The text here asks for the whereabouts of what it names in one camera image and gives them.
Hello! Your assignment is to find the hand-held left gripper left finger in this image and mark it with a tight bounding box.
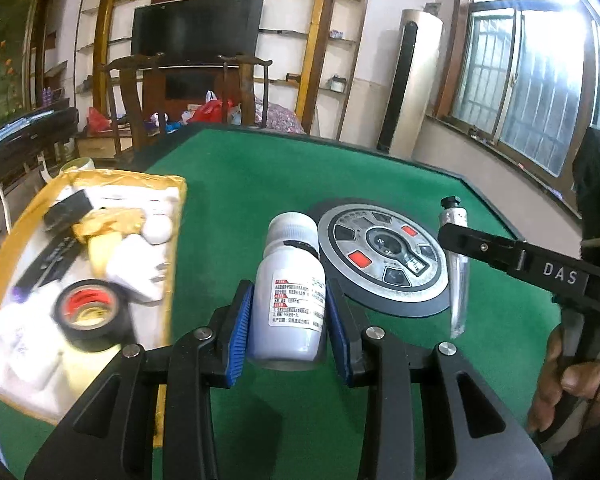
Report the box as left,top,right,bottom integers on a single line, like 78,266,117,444
25,280,255,480

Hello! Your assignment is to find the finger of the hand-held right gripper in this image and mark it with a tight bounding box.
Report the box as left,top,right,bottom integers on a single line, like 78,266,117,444
437,222,588,306

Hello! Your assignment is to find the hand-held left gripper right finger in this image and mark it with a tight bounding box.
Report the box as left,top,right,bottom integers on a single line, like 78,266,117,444
326,279,555,480

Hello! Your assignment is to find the white medicine bottle red label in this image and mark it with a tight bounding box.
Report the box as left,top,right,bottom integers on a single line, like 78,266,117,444
246,212,328,372

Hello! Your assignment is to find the clear plastic tube black cap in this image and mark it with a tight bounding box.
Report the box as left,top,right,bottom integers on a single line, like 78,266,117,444
439,195,473,341

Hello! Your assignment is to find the yellow medicine bottle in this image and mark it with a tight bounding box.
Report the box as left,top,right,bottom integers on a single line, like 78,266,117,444
87,232,123,273

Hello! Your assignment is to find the yellow-lined white box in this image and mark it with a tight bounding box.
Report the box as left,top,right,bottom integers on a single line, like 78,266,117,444
0,167,188,448

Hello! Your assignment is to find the black marker pen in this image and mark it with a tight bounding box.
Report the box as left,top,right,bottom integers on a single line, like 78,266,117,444
12,235,81,293

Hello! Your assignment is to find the person's right hand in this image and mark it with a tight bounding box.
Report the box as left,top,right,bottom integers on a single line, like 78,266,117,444
527,326,600,433

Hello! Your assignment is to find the round table control panel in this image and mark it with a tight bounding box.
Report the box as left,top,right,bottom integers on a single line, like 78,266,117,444
316,197,453,318

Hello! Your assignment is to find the white rectangular plastic box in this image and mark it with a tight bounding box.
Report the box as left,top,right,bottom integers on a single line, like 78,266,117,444
105,235,173,305

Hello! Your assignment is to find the black tape roll red core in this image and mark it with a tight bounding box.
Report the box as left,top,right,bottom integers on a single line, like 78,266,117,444
52,280,123,353

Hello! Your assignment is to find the pale yellow plastic case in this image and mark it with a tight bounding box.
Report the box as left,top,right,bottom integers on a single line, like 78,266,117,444
60,340,126,411

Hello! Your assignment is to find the barred window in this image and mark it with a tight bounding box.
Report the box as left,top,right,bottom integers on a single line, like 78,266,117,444
432,0,600,211

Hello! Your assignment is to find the gold foil snack packet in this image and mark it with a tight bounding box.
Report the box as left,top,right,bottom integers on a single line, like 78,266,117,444
72,206,148,241

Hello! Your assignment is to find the floral cloth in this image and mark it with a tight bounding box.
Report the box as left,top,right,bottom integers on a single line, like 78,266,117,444
255,102,306,135

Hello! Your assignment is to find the red plastic bag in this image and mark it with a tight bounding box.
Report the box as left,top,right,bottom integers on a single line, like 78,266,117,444
87,107,112,133
192,100,233,123

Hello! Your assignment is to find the standing air conditioner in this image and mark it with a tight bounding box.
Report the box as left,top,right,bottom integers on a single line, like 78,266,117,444
377,7,443,160

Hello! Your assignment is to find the dark wooden chair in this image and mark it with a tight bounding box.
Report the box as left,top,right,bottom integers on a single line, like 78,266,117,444
102,54,167,153
217,54,273,127

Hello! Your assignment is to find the black glossy side table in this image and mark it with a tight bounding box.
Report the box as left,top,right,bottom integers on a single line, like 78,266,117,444
0,107,78,201

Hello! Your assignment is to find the black flat television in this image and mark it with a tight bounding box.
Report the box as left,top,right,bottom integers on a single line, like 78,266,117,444
130,0,265,68

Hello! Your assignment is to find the wooden wall shelf unit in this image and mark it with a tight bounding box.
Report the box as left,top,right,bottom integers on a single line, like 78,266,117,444
25,0,376,136

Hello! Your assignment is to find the landscape wall painting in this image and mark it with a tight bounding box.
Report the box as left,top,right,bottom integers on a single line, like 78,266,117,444
0,0,46,126

